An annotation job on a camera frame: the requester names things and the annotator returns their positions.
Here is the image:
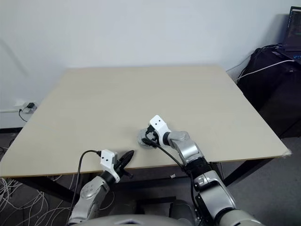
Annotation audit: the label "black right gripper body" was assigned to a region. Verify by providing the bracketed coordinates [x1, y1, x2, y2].
[144, 125, 161, 147]

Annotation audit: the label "grey rounded robot torso shell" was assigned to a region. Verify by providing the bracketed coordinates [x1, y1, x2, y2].
[67, 208, 190, 226]

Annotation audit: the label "large black bag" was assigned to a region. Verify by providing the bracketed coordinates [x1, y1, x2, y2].
[236, 47, 301, 139]

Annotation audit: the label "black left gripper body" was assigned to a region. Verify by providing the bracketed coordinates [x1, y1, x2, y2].
[114, 155, 134, 178]

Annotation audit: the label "black metal table frame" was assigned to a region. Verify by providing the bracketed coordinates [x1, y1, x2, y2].
[14, 157, 279, 205]

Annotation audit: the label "grey perforated housing lid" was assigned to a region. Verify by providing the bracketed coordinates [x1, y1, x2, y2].
[137, 128, 151, 142]

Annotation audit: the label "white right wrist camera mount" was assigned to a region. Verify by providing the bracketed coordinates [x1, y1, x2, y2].
[150, 114, 172, 145]

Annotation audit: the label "open black laptop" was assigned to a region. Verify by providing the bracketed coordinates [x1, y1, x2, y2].
[281, 6, 301, 54]

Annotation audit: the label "black cables at laptop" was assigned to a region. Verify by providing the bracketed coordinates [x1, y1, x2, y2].
[262, 43, 286, 52]

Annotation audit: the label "white wall power strip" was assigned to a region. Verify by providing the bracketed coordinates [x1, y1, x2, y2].
[0, 100, 39, 114]

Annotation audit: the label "white cable over bag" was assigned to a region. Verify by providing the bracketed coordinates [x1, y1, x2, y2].
[236, 60, 298, 81]

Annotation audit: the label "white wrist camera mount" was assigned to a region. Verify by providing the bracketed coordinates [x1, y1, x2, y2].
[99, 149, 122, 184]
[150, 114, 172, 145]

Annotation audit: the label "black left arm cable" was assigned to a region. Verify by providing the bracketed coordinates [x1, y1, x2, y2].
[70, 150, 102, 212]

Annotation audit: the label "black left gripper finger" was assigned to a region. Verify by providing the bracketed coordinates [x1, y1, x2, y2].
[118, 150, 135, 163]
[120, 151, 136, 167]

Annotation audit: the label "grey round motor housing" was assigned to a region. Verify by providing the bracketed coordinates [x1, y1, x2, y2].
[136, 131, 158, 150]

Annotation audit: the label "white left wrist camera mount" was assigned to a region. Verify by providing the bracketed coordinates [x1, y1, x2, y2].
[99, 149, 122, 184]

